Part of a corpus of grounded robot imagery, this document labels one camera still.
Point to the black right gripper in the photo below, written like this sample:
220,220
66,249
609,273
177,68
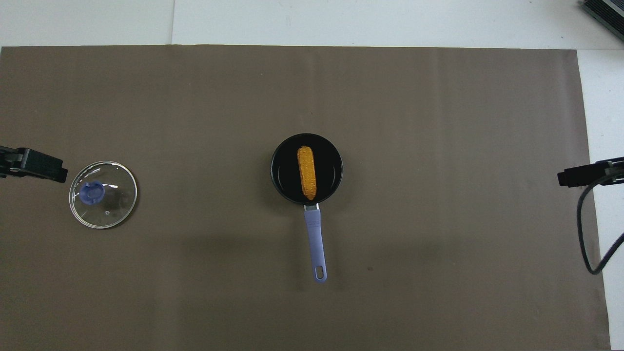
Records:
616,168

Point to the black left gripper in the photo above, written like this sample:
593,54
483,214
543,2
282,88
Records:
9,161

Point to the glass lid with blue knob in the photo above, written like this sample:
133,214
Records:
105,200

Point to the yellow corn cob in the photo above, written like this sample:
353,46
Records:
306,173

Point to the dark ribbed device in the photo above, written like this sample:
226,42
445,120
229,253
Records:
607,14

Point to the brown table mat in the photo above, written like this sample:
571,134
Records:
438,268

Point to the dark blue saucepan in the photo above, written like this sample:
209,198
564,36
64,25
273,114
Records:
326,180

